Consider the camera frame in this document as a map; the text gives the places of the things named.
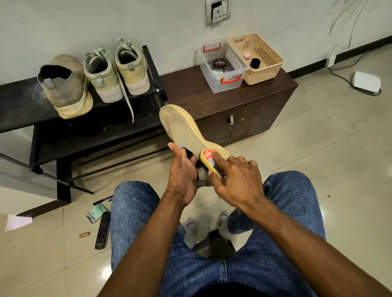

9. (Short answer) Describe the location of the black orange shoe brush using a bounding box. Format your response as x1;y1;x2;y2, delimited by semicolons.
200;148;226;183

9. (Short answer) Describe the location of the green paper packet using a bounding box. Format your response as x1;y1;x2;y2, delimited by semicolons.
86;202;109;224

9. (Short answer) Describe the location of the person's left forearm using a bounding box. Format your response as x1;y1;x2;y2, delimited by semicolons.
98;196;186;297

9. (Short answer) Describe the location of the white router box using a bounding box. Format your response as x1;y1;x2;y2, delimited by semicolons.
352;71;382;95

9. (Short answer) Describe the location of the white paper sheet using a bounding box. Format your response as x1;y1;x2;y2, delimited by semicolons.
5;214;33;231

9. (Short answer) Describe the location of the black round polish tin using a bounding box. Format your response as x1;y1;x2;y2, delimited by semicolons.
211;58;229;72

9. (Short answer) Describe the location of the person's left hand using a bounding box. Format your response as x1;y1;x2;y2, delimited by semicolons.
165;142;200;208

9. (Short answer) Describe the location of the pale green lace-up shoe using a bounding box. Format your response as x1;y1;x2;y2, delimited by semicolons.
114;39;151;97
84;48;136;123

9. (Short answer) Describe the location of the person's left leg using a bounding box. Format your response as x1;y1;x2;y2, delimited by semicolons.
110;180;230;297

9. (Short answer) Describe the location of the worn tan slip-on shoe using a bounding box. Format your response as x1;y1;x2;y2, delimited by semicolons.
37;54;94;120
159;104;230;184

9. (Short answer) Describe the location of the clear plastic storage box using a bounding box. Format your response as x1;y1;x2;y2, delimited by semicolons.
196;40;247;94

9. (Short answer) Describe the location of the person's right forearm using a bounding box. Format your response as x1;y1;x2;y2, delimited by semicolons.
248;196;392;297

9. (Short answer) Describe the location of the person's right leg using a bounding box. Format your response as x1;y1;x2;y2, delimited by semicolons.
219;171;327;297

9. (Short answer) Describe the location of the dark brown wooden cabinet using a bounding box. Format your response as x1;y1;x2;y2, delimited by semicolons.
160;64;299;148

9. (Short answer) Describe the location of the beige plastic basket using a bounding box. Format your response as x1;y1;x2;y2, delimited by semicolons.
228;32;285;86

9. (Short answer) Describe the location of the person's right hand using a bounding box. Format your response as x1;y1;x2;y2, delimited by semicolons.
208;153;265;212

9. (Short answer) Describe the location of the white cable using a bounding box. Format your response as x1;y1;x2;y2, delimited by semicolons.
327;0;382;97

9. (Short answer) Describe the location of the black remote control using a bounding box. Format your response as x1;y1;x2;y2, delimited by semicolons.
95;211;111;250

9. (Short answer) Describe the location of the person's leg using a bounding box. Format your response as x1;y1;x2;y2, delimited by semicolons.
110;180;230;297
219;171;327;297

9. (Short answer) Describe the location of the black metal shoe rack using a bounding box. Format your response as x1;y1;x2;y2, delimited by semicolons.
0;45;169;218

